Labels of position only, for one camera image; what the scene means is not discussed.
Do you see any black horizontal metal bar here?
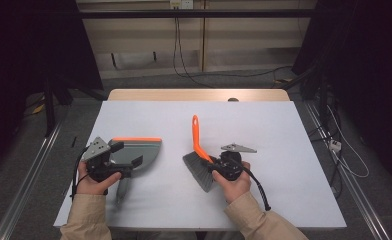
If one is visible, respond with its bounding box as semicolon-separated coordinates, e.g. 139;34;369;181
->
78;9;318;20

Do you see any light wooden table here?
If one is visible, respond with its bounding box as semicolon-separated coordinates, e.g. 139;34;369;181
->
107;88;291;102

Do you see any white wall socket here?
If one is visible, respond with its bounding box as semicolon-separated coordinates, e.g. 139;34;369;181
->
169;0;194;10

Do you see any black curtain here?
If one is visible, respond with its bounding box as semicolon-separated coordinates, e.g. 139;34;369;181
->
291;0;392;191
0;0;104;174

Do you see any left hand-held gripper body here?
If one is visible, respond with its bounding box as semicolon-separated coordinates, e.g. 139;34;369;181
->
82;136;133;184

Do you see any black power cable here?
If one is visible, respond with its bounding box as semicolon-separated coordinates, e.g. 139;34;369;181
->
172;8;216;89
176;8;293;78

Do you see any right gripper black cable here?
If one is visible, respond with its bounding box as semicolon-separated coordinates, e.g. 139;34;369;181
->
242;166;272;212

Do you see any grey dustpan with orange edge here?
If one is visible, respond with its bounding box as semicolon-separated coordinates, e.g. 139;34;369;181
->
107;136;163;206

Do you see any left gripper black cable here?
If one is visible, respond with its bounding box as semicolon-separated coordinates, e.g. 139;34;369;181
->
70;146;92;202

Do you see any white cable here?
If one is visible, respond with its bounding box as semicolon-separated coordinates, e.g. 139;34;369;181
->
326;104;371;179

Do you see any white power adapter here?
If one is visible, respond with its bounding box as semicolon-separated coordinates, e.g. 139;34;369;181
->
328;139;343;153

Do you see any beige vertical wall strip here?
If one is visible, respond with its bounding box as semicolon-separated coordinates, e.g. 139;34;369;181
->
199;0;207;73

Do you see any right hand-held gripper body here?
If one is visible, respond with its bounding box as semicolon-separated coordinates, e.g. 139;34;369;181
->
210;143;258;182

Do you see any person's right hand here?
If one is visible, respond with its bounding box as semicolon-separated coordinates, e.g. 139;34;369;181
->
212;162;252;205

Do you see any person's left hand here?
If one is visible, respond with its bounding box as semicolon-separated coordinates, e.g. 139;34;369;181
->
76;161;122;196

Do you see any orange brush with grey bristles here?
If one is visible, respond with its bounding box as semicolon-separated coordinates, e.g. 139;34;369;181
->
182;114;218;194

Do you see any aluminium floor rail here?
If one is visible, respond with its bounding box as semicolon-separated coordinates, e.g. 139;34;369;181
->
303;100;391;240
0;108;69;240

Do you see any black metal stand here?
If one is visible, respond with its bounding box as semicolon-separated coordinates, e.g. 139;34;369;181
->
43;74;109;138
282;64;330;129

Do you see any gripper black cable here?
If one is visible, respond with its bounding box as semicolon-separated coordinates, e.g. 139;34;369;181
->
70;146;92;202
242;166;272;212

